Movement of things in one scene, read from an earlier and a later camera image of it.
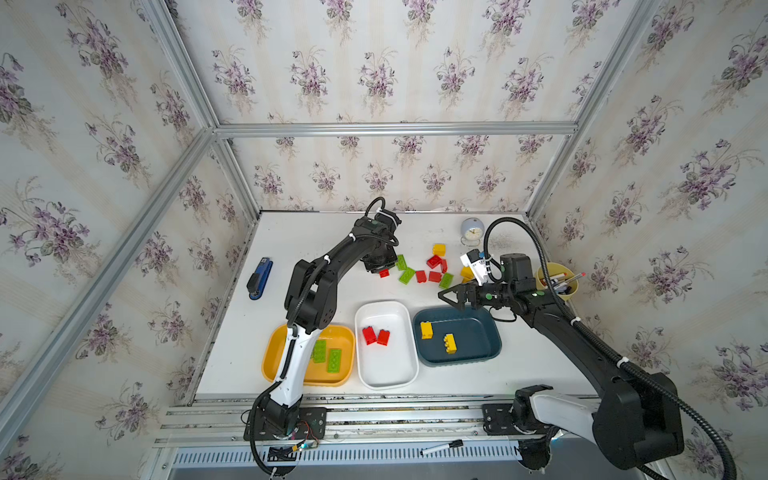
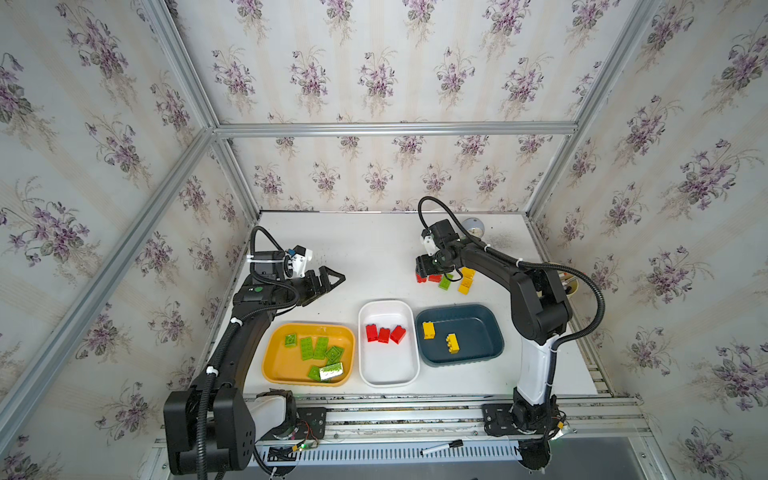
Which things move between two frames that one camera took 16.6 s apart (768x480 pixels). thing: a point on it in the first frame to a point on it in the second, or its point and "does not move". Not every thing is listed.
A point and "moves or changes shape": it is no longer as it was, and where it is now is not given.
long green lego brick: x=320 y=351 moves or changes shape
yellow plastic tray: x=337 y=336 does not move
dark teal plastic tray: x=445 y=336 does not move
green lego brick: x=402 y=265 to x=314 y=373
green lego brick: x=406 y=275 to x=331 y=371
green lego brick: x=334 y=360 to x=321 y=348
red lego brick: x=383 y=337 to x=397 y=333
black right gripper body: x=472 y=294 to x=429 y=263
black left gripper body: x=381 y=261 to x=317 y=283
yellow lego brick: x=450 y=343 does not move
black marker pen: x=454 y=443 does not move
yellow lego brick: x=466 y=274 does not move
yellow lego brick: x=426 y=330 does not move
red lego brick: x=369 y=335 does not move
